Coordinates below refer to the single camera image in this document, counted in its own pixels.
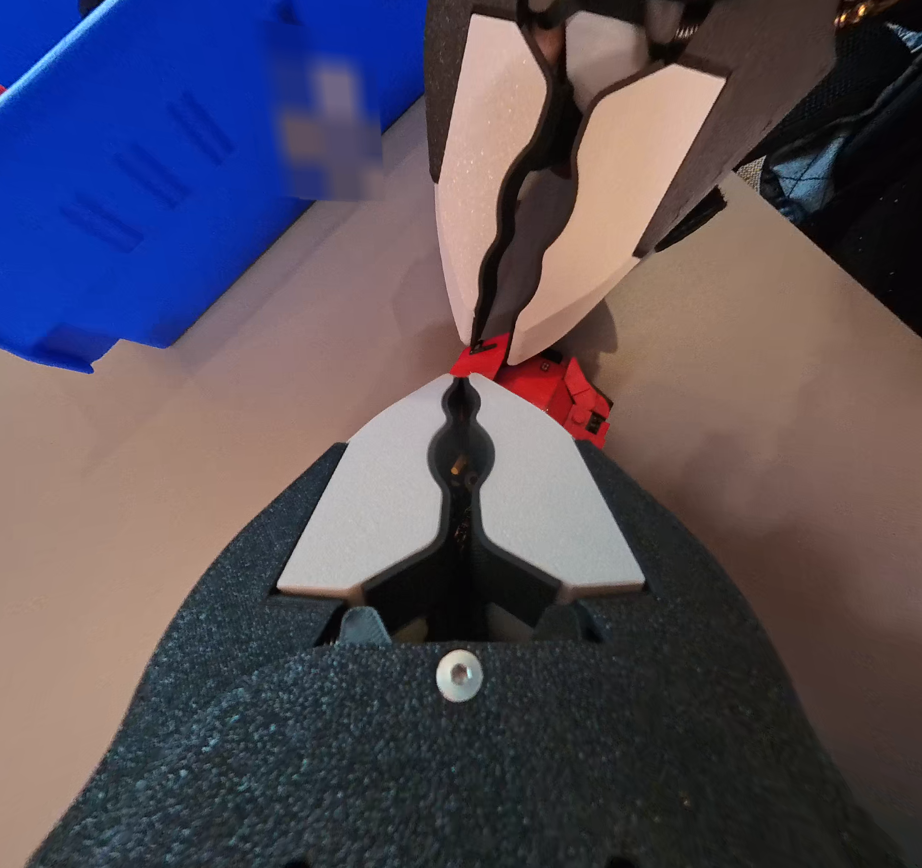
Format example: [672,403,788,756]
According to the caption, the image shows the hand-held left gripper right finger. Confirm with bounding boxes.
[467,373,647,601]

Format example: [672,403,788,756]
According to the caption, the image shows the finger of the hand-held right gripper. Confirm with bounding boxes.
[434,11,556,349]
[504,14,730,368]

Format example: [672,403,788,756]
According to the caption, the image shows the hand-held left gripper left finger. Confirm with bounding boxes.
[274,374,465,603]

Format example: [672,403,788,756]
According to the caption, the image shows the red lego car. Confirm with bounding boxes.
[452,351,615,545]

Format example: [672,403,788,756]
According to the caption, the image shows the red lego piece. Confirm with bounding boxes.
[448,331,517,381]

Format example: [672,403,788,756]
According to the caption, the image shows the blue denim pants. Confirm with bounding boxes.
[760,69,922,222]

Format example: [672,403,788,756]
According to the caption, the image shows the blue plastic bin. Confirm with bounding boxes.
[0,0,442,374]
[0,0,157,85]

